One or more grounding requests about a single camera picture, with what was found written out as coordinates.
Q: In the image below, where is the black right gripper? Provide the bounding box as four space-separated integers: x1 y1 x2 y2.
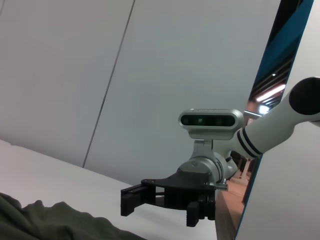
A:
120 171 216 228

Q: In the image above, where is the dark green printed t-shirt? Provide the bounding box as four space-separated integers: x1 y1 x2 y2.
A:
0 192 148 240

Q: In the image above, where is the white teal-edged partition panel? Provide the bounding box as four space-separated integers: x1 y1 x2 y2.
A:
236 0 320 240

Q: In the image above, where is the right arm cable metal plug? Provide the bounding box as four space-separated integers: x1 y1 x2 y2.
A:
206 181 229 192

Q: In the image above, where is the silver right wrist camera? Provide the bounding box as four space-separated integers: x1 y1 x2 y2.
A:
178 108 245 151

